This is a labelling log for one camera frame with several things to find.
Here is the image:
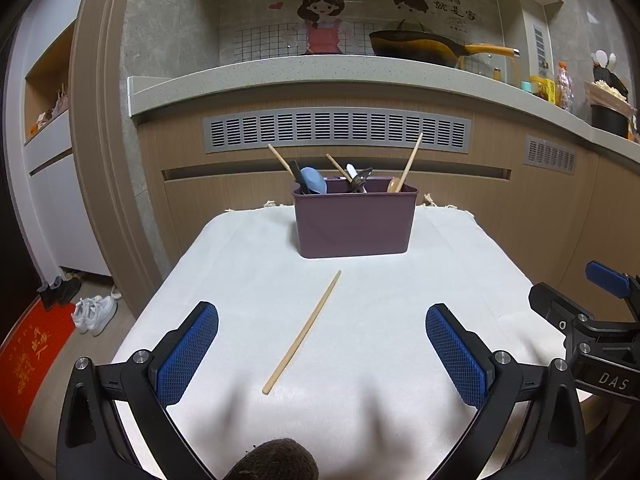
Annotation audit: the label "white vented wall unit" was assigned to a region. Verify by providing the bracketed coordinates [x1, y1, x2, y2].
[520, 7, 551, 86]

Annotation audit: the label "white sneaker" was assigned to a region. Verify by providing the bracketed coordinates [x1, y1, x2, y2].
[89, 296, 119, 337]
[72, 297, 103, 333]

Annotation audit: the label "tray of pale noodles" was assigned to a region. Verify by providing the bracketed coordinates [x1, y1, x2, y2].
[584, 80, 636, 111]

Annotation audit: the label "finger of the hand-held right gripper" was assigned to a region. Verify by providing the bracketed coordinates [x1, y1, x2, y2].
[529, 282, 597, 352]
[586, 261, 640, 321]

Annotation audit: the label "brown rounded object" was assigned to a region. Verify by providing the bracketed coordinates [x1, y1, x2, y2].
[227, 437, 321, 480]

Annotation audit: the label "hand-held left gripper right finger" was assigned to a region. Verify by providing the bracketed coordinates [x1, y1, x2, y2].
[425, 303, 587, 480]

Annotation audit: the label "plastic bottle with orange cap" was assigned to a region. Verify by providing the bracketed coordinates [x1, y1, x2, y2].
[556, 61, 572, 110]

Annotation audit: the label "grey kitchen countertop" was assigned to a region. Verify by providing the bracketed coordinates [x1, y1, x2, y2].
[126, 55, 640, 161]

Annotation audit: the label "white table cloth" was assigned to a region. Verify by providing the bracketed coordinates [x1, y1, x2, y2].
[111, 202, 576, 480]

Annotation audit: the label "purple plastic utensil holder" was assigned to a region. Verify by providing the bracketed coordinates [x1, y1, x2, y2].
[292, 178, 418, 259]

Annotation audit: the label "black cooking pot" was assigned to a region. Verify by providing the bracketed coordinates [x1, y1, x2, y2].
[590, 103, 630, 137]

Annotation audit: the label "red doormat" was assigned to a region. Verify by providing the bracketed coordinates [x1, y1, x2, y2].
[0, 296, 76, 438]

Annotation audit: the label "assorted small packets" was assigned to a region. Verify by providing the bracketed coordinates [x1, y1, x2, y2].
[27, 85, 71, 136]

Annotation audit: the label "white cabinet with wooden niche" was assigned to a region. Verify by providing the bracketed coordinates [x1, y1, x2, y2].
[5, 0, 113, 278]

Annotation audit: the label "cartoon couple wall sticker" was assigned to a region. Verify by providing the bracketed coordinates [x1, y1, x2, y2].
[218, 0, 503, 66]

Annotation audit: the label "blue plastic spoon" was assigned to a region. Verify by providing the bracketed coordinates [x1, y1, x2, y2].
[299, 167, 328, 196]

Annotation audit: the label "large grey vent grille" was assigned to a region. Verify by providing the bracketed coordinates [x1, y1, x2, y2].
[202, 106, 472, 155]

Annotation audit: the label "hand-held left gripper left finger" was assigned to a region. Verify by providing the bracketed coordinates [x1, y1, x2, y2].
[56, 301, 219, 480]

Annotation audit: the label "yellow gas hose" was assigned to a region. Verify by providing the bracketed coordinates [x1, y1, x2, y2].
[457, 52, 521, 86]

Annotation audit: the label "black utensil caddy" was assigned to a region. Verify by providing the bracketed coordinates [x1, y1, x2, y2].
[592, 65, 629, 97]

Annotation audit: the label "black shoe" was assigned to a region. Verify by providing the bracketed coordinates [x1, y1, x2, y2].
[39, 282, 63, 311]
[57, 275, 82, 306]

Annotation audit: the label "beige door frame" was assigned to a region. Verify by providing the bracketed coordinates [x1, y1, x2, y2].
[70, 0, 167, 311]

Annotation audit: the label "black wok with yellow handle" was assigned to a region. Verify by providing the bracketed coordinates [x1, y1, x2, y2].
[369, 30, 521, 68]

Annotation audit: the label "small grey vent grille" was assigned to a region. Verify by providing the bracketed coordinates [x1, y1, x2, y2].
[525, 135, 577, 175]

